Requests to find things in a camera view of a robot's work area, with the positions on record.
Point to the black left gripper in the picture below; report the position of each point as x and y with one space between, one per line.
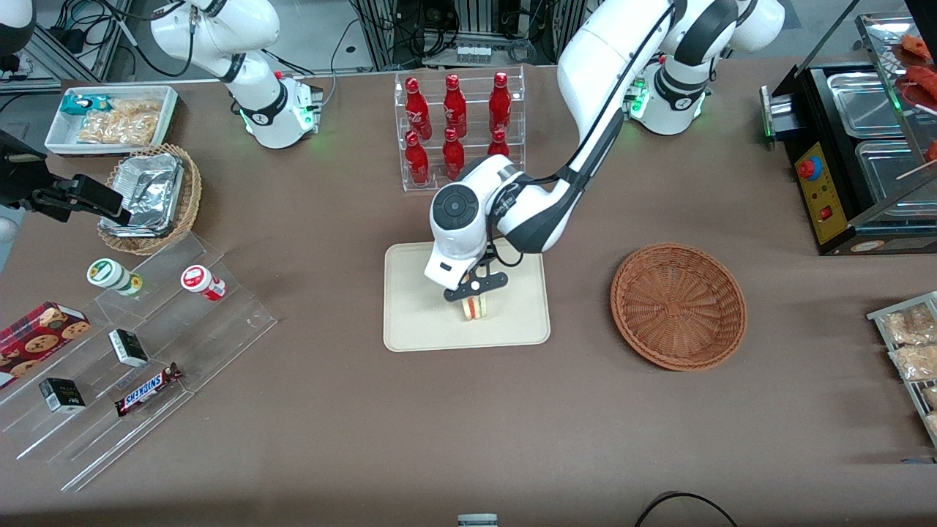
489 251

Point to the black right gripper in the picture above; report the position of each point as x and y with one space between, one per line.
23 184

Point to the triangular sandwich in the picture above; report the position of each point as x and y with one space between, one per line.
476 307

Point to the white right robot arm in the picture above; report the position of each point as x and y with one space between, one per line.
267 110

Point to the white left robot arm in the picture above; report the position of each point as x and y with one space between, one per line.
600 51

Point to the beige plastic tray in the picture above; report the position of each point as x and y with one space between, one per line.
410 315

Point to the light wicker basket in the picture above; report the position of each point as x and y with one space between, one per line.
189 197

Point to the brown round wicker basket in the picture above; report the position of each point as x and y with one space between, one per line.
677 306

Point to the white rectangular bin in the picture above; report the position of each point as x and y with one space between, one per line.
58 139

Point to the stacked aluminium foil trays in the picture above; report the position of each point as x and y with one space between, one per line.
150 190

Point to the green lid drink bottle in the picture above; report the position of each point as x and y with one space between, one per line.
110 274

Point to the clear bag of chips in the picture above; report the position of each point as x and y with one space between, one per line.
121 126

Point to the teal snack packet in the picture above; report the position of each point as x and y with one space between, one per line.
77 104

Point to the red lid drink bottle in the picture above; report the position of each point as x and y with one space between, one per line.
199 281

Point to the red cola bottle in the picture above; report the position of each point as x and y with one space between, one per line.
452 154
498 143
500 102
416 161
454 106
417 110

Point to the red cookie box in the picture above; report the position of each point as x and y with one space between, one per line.
33 340

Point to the small black carton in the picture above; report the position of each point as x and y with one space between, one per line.
129 348
61 395

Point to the clear acrylic stepped display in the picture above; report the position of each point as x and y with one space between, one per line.
212 329

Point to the snickers chocolate bar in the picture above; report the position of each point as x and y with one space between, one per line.
146 389

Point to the clear acrylic bottle rack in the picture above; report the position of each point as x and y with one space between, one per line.
472 80

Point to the grey box at table edge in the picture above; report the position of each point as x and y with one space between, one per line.
477 520

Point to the white power strip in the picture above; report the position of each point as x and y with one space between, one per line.
473 54

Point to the black food warmer machine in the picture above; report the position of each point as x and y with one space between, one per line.
831 227

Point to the steel warmer pan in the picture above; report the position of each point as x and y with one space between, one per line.
889 172
864 106

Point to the clear bag of snacks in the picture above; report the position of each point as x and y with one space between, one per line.
915 362
908 326

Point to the red sausage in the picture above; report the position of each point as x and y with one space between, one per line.
916 47
924 82

